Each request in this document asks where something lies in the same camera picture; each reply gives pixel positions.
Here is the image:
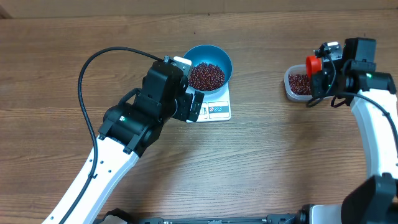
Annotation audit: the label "red measuring scoop blue handle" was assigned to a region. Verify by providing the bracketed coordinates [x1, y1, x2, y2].
[305, 55, 322, 78]

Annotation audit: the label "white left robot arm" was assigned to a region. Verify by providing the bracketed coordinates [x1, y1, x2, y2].
[44, 57, 204, 223]

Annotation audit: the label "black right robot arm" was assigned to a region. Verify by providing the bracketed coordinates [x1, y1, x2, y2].
[293, 37, 397, 223]

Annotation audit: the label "white digital kitchen scale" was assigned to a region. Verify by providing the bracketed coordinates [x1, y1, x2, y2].
[197, 83, 231, 123]

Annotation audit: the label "red beans in bowl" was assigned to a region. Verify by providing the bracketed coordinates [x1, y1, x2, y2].
[188, 62, 225, 91]

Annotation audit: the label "teal blue bowl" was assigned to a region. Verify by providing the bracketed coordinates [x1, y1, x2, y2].
[183, 45, 233, 92]

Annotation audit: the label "clear plastic container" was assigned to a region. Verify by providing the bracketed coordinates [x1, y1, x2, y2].
[284, 64, 312, 102]

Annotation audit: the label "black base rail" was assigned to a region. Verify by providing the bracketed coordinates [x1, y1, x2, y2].
[93, 208, 310, 224]

